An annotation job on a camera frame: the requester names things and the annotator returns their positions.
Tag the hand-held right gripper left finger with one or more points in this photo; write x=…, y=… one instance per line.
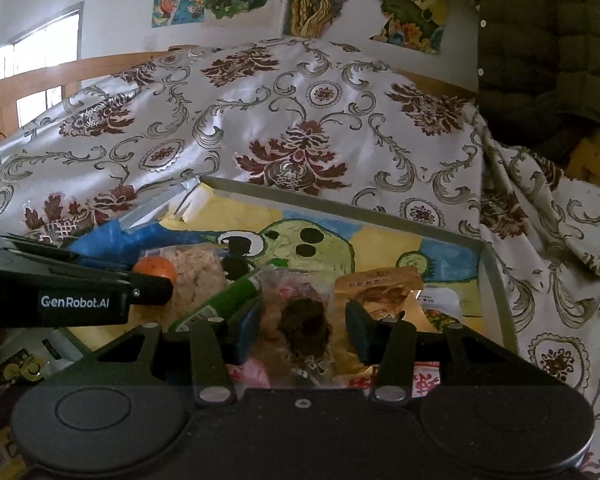
x=245, y=330

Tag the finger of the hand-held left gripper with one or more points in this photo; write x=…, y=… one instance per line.
x=55, y=255
x=152, y=291

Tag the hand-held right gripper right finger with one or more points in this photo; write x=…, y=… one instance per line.
x=360, y=330

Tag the mandarin orange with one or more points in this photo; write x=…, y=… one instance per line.
x=155, y=267

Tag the green snack packet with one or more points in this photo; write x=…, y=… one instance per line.
x=220, y=297

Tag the clear rice crisp packet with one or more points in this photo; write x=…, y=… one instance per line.
x=195, y=275

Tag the clear dark snack packet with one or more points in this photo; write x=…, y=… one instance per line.
x=300, y=325

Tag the white red snack packet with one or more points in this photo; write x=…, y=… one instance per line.
x=442, y=305

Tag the yellow snack packet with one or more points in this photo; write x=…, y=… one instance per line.
x=17, y=367

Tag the grey metal tray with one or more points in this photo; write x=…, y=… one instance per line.
x=500, y=300

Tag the pink snack packet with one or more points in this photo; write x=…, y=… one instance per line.
x=252, y=375

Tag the brown snack packet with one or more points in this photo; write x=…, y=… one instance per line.
x=380, y=287

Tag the window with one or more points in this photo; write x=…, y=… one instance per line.
x=45, y=40

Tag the floral printed blanket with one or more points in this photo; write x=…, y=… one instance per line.
x=330, y=110

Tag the green quilted jacket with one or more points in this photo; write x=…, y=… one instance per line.
x=540, y=35

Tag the torn yellow green wall poster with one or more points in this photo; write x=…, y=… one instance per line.
x=320, y=5

